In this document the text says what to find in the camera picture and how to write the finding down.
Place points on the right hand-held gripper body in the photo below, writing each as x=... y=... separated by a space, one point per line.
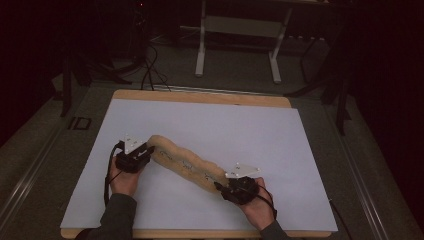
x=241 y=191

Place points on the person's left hand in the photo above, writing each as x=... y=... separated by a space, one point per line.
x=124 y=183

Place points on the person's right hand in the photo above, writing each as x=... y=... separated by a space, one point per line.
x=258 y=213

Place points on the grey metal floor rail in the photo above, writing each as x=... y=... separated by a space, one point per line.
x=30 y=178
x=360 y=180

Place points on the black stand with angled legs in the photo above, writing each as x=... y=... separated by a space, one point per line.
x=340 y=100

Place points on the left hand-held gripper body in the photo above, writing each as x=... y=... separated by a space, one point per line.
x=131 y=161

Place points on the silver metal strip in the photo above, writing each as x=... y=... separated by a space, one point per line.
x=216 y=90

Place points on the wooden tray with black cutouts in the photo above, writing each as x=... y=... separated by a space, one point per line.
x=186 y=163

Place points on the black rectangular floor bracket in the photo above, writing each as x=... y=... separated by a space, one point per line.
x=80 y=123

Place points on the white metal stand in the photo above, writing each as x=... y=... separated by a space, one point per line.
x=239 y=26

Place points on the white table mat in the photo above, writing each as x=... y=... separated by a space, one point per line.
x=200 y=116

